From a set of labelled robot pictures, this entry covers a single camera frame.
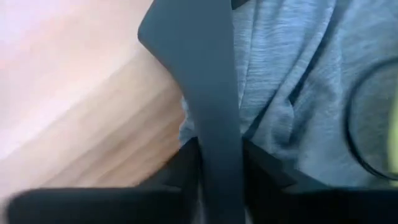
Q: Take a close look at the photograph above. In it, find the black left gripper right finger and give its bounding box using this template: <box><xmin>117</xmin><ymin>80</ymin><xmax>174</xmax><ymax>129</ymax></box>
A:
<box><xmin>243</xmin><ymin>139</ymin><xmax>324</xmax><ymax>224</ymax></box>

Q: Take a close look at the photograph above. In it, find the grey heathered t-shirt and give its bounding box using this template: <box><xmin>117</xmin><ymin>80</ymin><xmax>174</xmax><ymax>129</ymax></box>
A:
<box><xmin>178</xmin><ymin>0</ymin><xmax>398</xmax><ymax>194</ymax></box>

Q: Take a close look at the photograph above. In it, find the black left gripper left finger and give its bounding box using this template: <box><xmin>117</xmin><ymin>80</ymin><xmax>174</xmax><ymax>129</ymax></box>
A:
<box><xmin>139</xmin><ymin>136</ymin><xmax>205</xmax><ymax>224</ymax></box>

